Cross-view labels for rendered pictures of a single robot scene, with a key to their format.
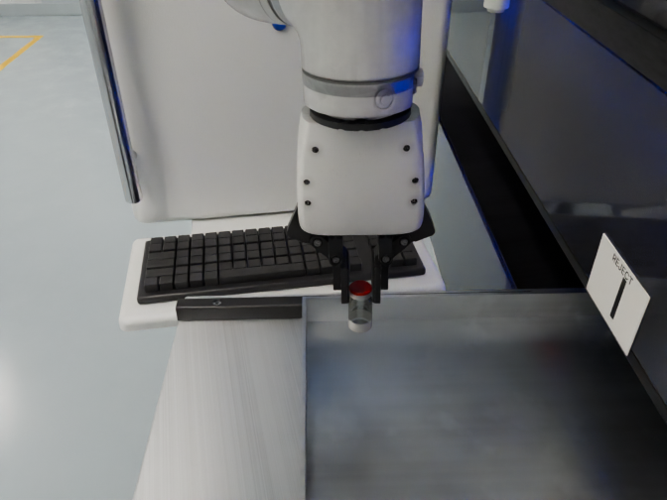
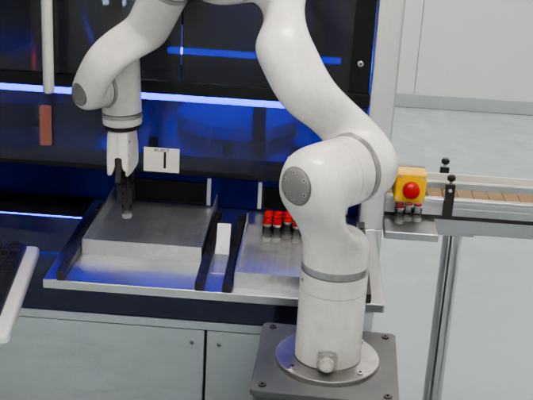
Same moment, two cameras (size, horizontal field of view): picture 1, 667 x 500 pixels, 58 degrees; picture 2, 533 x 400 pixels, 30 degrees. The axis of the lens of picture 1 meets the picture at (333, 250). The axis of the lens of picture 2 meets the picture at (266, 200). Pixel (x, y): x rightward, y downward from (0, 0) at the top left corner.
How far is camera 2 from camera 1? 2.02 m
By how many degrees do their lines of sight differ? 75
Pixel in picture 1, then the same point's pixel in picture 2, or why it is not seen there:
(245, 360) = (103, 267)
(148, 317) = (9, 326)
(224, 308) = (70, 261)
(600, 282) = (151, 163)
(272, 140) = not seen: outside the picture
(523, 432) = (168, 224)
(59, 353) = not seen: outside the picture
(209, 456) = (155, 275)
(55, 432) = not seen: outside the picture
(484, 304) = (103, 211)
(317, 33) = (132, 101)
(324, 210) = (131, 163)
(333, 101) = (137, 121)
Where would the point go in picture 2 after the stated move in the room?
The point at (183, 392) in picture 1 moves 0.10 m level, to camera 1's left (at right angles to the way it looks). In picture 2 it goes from (116, 279) to (105, 301)
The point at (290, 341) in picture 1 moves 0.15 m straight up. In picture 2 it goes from (95, 257) to (94, 192)
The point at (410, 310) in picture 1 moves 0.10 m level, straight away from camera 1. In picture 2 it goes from (95, 227) to (55, 221)
